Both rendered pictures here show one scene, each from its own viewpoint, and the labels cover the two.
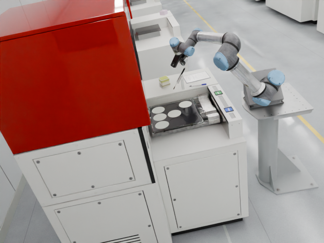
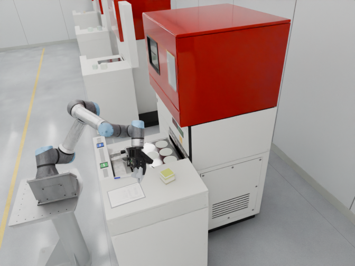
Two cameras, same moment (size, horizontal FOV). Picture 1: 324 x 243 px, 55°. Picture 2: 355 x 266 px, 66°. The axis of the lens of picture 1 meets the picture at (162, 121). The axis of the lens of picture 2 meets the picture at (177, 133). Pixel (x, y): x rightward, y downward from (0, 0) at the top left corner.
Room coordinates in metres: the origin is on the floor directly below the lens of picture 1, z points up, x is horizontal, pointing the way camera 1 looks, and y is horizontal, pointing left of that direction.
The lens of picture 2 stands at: (3.64, -0.39, 2.18)
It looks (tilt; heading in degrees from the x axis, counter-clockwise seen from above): 33 degrees down; 163
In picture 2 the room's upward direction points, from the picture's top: 3 degrees counter-clockwise
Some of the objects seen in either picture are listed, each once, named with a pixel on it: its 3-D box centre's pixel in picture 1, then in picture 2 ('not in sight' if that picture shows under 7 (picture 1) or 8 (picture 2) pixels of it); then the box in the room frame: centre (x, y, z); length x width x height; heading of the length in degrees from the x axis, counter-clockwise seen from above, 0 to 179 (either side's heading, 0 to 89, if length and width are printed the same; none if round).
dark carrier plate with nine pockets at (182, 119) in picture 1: (173, 114); (152, 155); (1.98, -0.10, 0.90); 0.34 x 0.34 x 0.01; 1
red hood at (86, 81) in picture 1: (74, 60); (206, 57); (1.78, 0.43, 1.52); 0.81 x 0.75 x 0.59; 1
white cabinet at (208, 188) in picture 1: (193, 155); (148, 210); (2.06, -0.20, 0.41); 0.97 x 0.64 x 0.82; 1
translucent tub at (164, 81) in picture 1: (164, 81); (167, 176); (2.36, -0.09, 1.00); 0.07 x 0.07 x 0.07; 16
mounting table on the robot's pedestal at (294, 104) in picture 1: (271, 106); (52, 199); (2.02, -0.86, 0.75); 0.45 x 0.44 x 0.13; 88
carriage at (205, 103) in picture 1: (208, 109); (119, 168); (2.00, -0.36, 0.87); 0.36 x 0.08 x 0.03; 1
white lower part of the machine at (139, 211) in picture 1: (116, 194); (208, 170); (1.78, 0.46, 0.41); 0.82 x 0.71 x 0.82; 1
